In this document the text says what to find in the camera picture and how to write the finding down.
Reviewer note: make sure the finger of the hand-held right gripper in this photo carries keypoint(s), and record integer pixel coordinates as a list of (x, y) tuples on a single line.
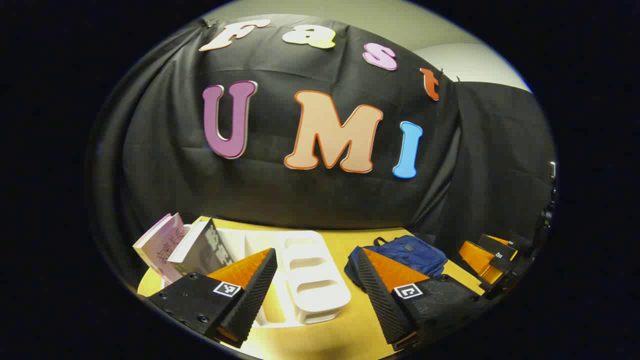
[(500, 246), (477, 260)]

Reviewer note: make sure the black book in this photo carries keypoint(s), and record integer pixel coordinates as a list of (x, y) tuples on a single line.
[(205, 252)]

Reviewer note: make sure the pink book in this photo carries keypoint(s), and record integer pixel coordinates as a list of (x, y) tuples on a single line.
[(160, 247)]

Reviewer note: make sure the white bookshelf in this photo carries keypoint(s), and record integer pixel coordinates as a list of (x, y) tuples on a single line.
[(315, 280)]

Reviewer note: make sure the blue schoolbag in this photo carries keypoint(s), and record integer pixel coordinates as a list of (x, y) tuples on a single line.
[(415, 255)]

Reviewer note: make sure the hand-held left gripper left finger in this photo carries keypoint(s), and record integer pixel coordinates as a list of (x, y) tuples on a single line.
[(252, 290)]

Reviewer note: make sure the black backdrop cloth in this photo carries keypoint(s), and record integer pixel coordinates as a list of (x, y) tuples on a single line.
[(300, 200)]

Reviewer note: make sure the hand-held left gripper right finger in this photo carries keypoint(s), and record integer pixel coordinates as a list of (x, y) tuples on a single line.
[(382, 300)]

